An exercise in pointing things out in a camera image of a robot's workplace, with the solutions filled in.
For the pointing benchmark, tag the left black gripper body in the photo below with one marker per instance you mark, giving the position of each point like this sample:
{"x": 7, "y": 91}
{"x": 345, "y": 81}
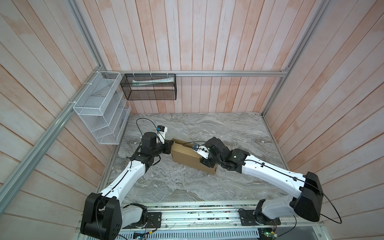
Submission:
{"x": 158, "y": 150}

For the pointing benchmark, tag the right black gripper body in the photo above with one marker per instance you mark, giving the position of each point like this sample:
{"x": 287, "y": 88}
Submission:
{"x": 215, "y": 160}

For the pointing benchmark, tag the brown cardboard box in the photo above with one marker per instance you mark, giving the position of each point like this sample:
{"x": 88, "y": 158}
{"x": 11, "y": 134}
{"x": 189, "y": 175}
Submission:
{"x": 188, "y": 157}

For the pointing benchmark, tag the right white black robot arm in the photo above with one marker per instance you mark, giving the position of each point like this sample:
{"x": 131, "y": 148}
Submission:
{"x": 304, "y": 192}

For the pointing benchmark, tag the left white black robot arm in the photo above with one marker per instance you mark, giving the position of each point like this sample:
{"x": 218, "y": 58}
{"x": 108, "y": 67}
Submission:
{"x": 104, "y": 212}

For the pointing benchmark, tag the white paper in basket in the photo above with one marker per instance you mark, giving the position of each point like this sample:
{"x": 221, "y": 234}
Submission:
{"x": 153, "y": 82}

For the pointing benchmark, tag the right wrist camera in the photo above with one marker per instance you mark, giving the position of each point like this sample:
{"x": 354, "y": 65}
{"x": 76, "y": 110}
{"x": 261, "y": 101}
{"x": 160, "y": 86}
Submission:
{"x": 201, "y": 150}

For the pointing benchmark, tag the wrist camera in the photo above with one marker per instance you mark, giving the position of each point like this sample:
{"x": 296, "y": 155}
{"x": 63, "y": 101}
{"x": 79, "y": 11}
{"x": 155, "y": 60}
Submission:
{"x": 161, "y": 132}
{"x": 201, "y": 150}

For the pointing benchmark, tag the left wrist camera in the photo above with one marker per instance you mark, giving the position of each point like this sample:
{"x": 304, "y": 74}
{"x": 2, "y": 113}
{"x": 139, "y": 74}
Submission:
{"x": 161, "y": 132}

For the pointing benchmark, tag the aluminium frame rail front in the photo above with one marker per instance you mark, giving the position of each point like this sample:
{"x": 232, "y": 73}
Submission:
{"x": 209, "y": 215}

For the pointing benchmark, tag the black wire mesh basket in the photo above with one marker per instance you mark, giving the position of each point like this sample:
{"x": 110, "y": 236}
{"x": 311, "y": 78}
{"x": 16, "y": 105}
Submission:
{"x": 151, "y": 93}

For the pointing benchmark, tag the white wire mesh shelf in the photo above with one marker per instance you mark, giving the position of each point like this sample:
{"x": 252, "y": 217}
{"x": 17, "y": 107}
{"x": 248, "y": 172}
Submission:
{"x": 103, "y": 108}

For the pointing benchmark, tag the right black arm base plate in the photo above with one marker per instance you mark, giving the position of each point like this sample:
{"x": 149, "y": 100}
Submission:
{"x": 249, "y": 218}

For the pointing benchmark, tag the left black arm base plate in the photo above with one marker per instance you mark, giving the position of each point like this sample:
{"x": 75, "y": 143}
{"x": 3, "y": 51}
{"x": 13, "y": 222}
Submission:
{"x": 153, "y": 220}

